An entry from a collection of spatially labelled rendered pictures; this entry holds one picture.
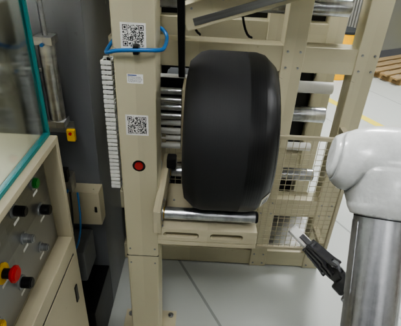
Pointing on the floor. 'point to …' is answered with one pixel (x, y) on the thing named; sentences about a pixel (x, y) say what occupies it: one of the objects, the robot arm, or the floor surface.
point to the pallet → (396, 68)
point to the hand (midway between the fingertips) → (299, 236)
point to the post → (119, 60)
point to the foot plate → (169, 319)
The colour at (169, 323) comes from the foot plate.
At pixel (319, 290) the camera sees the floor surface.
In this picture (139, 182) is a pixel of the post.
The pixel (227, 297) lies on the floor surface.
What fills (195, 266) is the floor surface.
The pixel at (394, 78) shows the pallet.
